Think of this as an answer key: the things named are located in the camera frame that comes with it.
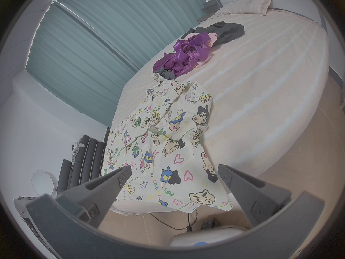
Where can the dark grey garment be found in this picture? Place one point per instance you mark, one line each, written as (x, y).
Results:
(167, 74)

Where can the pink garment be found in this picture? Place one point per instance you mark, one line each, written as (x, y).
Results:
(214, 38)

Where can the bed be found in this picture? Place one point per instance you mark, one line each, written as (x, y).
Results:
(269, 77)

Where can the black chest of drawers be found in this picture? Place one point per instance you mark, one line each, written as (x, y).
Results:
(86, 160)

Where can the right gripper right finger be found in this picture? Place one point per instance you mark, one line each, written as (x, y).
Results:
(250, 195)

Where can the cream striped pillow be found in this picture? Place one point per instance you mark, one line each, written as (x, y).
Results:
(245, 5)

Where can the white printed pyjama top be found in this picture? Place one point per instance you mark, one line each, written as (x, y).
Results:
(167, 150)

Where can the grey bedside table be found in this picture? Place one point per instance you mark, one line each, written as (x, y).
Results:
(210, 6)

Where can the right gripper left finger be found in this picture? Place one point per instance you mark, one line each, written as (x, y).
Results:
(99, 195)

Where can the pale grey crumpled cloth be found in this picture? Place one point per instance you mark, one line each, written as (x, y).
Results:
(76, 150)

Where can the black garment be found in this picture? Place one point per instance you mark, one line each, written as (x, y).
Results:
(226, 31)

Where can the purple satin garment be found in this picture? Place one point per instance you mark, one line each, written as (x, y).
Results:
(186, 54)

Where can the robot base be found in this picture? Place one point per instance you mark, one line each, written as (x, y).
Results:
(210, 236)

